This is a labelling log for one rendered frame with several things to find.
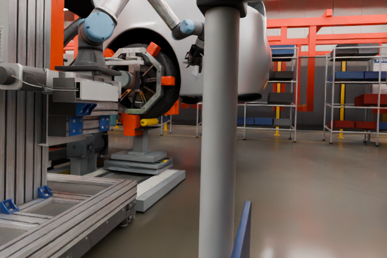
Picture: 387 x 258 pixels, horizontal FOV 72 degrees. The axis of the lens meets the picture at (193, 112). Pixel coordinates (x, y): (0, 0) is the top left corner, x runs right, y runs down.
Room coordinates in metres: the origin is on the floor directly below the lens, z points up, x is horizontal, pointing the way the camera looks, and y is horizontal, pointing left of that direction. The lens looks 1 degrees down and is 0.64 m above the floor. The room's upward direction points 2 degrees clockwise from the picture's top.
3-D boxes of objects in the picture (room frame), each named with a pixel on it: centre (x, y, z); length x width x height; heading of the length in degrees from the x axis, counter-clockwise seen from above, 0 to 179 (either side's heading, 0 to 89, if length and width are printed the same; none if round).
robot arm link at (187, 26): (1.48, 0.03, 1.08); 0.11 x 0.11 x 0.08; 32
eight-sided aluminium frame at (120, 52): (2.23, 0.52, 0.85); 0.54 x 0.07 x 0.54; 74
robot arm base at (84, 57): (1.32, 0.51, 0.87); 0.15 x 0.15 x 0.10
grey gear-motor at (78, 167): (2.22, 0.84, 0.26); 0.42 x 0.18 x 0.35; 164
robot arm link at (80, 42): (1.31, 0.51, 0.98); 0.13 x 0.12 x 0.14; 32
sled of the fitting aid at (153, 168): (2.39, 0.47, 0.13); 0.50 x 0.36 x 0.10; 74
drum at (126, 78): (2.16, 0.54, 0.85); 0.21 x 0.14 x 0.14; 164
